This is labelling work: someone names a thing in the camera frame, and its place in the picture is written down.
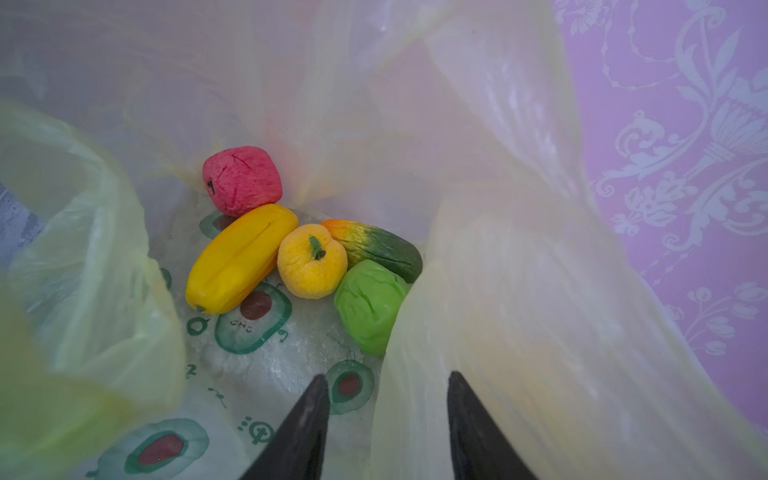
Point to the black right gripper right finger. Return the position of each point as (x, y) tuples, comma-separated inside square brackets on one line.
[(479, 450)]

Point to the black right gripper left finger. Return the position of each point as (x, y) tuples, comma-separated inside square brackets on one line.
[(296, 450)]

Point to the green fruit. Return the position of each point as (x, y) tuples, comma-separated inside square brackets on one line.
[(368, 300)]

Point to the yellow apple green stem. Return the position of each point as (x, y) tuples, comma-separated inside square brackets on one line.
[(311, 263)]

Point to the orange yellow starfruit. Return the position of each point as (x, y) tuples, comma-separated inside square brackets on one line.
[(238, 259)]

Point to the orange fruit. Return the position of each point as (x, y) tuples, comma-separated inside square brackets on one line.
[(365, 242)]

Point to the red pink fruit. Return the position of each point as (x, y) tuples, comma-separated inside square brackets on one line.
[(241, 179)]

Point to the yellow-green plastic bag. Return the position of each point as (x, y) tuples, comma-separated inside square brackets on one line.
[(449, 123)]

